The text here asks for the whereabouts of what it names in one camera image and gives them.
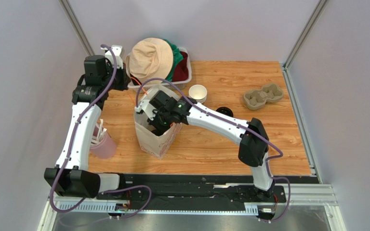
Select white paper bag orange handles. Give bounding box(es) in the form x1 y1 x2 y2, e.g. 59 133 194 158
133 84 183 159

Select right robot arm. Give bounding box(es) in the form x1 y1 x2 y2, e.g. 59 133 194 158
135 90 275 198

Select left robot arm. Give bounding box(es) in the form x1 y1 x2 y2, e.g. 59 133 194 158
44 54 130 198

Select white plastic basket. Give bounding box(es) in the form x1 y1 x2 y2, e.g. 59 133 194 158
124 47 193 94

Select stack of paper cups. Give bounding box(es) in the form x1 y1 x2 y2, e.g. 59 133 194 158
188 85 208 103

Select beige bucket hat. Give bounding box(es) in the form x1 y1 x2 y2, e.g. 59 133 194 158
125 38 174 83

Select dark red cloth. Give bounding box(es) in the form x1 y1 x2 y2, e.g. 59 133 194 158
172 51 189 82

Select green cloth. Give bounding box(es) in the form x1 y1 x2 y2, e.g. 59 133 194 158
164 39 183 81

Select stack of black lids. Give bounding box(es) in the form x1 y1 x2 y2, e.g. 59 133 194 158
215 107 234 117

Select pink plastic cup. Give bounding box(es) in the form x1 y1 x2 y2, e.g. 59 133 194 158
90 132 117 159

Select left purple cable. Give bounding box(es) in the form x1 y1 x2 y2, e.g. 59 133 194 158
48 44 152 219

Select purple cable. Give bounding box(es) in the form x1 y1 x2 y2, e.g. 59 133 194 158
48 44 152 219
135 77 291 223

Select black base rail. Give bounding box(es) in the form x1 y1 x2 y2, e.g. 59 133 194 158
66 173 320 212

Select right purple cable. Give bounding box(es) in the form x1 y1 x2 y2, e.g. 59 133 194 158
135 77 291 223

